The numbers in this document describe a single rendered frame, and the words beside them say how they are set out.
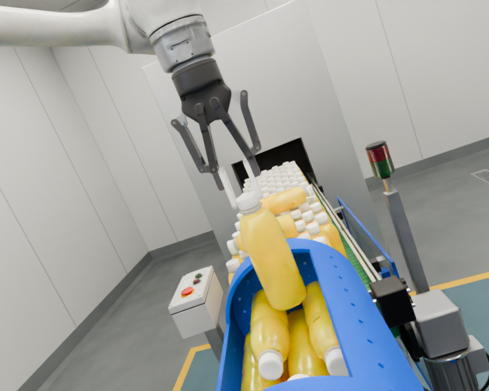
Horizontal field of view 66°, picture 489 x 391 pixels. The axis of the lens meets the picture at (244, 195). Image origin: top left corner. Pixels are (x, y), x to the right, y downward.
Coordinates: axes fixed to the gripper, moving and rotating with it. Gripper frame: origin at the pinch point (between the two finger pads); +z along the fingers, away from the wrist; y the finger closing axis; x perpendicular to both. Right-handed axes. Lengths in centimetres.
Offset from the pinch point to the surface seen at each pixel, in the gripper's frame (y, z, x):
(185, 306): -29.7, 30.1, 26.5
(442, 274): 80, 141, 178
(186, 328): -32, 36, 26
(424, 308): 28, 53, 28
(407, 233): 36, 44, 53
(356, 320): 9.5, 18.9, -17.6
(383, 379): 9.6, 18.8, -28.5
